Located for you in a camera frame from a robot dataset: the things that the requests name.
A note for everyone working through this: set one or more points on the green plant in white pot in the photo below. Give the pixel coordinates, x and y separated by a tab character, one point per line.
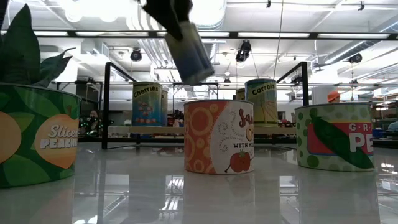
18	46

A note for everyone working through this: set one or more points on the black background frame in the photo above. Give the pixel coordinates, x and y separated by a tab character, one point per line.
90	82

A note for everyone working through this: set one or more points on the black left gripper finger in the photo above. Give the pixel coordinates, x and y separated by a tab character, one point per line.
166	15
186	9

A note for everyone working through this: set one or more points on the blue cherries can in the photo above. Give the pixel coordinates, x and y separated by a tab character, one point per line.
146	105

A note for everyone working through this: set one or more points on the pale labelled tall can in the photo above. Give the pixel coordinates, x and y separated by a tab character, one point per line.
165	109

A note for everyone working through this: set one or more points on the yellow carrots can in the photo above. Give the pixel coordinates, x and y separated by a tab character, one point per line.
261	102

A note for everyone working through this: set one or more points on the pale green and blue can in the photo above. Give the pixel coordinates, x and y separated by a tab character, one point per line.
191	56

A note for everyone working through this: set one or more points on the green peas can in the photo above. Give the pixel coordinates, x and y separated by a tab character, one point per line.
334	137

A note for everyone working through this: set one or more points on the person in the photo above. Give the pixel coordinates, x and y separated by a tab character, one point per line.
93	119
333	96

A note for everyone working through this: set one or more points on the black rig frame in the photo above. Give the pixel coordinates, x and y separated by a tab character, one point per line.
313	35

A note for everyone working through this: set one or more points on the orange and white sauce can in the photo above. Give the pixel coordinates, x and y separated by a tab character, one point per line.
217	137

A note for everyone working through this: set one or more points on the wooden shelf with black frame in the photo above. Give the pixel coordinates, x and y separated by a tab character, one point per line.
124	130

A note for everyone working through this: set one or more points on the green sliced peaches can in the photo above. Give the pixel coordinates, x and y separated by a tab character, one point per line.
37	137

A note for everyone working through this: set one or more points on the black hanging ceiling fixture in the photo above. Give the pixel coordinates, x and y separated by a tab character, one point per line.
136	55
244	51
355	58

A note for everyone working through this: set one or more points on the blue storage bin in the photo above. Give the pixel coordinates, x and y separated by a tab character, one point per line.
381	133

